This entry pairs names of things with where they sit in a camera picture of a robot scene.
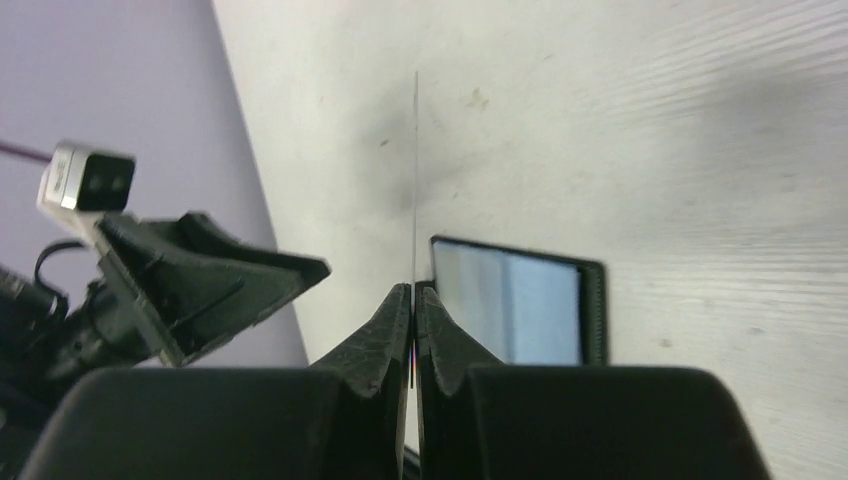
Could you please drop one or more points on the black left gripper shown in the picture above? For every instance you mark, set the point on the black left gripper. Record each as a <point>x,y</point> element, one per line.
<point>175,289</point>

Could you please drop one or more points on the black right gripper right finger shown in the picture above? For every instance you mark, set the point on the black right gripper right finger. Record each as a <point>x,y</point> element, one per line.
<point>483,419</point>

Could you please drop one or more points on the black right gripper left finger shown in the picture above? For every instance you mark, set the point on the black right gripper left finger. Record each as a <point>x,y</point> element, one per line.
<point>340,418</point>

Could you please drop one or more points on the black leather card holder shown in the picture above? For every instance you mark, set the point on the black leather card holder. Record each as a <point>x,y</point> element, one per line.
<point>526,307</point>

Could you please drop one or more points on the white thin card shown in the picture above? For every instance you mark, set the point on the white thin card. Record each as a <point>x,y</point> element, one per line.
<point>414,208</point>

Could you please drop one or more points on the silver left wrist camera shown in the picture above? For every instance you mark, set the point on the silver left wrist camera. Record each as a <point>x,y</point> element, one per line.
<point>82,180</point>

